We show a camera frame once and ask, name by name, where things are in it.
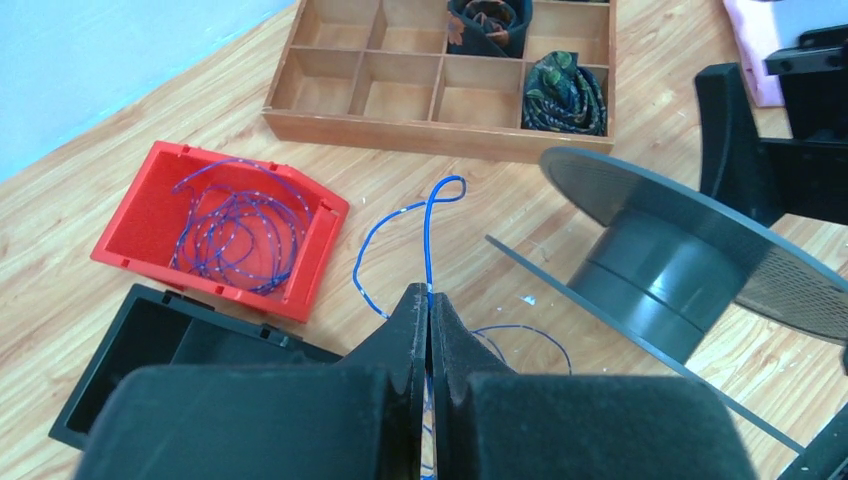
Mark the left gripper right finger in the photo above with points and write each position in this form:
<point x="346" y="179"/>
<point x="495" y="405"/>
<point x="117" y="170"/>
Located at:
<point x="494" y="423"/>

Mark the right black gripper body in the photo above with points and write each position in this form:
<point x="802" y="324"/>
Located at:
<point x="811" y="66"/>

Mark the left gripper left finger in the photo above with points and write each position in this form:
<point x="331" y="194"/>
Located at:
<point x="357" y="418"/>

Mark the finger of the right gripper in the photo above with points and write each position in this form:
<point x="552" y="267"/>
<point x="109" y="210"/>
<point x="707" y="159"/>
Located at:
<point x="826" y="455"/>
<point x="735" y="167"/>

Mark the black cable spool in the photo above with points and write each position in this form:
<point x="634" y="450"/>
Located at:
<point x="671" y="260"/>

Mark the pink cloth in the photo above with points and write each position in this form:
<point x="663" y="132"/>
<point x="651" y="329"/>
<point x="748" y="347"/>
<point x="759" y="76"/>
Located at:
<point x="756" y="34"/>

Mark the rolled green floral tie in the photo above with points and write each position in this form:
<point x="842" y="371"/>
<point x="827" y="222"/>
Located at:
<point x="562" y="96"/>

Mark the red plastic bin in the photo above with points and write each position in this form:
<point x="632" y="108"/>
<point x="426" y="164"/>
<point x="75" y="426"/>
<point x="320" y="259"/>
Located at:
<point x="256" y="233"/>

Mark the black plastic bin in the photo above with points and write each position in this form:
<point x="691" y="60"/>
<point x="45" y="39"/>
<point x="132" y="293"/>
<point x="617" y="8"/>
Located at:
<point x="154" y="327"/>

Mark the rolled tie brown pattern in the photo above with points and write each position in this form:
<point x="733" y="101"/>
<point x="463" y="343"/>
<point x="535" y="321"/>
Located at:
<point x="490" y="28"/>

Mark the wooden compartment tray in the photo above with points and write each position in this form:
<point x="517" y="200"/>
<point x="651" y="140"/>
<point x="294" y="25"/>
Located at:
<point x="376" y="74"/>

